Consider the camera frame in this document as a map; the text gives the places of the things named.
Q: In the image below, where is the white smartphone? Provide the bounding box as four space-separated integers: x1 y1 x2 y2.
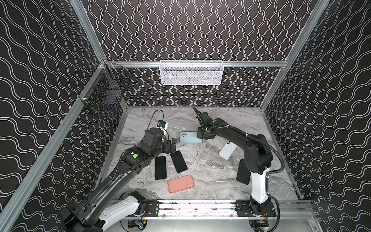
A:
219 141 237 160

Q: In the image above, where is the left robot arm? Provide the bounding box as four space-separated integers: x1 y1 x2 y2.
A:
59 128 177 232

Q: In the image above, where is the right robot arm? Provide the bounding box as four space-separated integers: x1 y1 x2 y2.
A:
193 108 273 204

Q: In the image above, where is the black phone purple edge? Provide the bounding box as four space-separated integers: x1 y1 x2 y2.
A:
171 151 188 173

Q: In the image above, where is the black phone blue edge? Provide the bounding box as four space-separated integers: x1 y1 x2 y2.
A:
155 156 167 180

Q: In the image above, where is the pink phone case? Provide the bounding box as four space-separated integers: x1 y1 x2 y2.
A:
168 175 195 193

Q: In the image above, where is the black phone case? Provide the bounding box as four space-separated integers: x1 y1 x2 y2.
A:
236 159 251 185

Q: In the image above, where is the aluminium back crossbar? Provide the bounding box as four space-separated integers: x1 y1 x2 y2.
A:
106 60 288 68

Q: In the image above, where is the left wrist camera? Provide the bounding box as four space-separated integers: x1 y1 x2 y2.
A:
157 120 168 130

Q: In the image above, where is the white wire mesh basket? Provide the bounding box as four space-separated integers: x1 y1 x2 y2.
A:
159 65 224 86

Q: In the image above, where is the black wire mesh basket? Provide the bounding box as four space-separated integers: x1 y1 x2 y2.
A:
82 63 132 118

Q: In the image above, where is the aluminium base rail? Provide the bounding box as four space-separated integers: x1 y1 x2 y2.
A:
83 198 319 221

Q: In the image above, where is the aluminium corner post left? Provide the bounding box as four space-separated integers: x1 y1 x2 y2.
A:
70 0 106 61

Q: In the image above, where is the aluminium corner post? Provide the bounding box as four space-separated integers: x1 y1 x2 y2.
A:
70 0 106 61
260 0 330 112

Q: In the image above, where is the aluminium corner post right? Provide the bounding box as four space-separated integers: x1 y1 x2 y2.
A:
260 0 330 112

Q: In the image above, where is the aluminium left side rail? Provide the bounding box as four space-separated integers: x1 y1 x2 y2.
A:
1 60 106 232

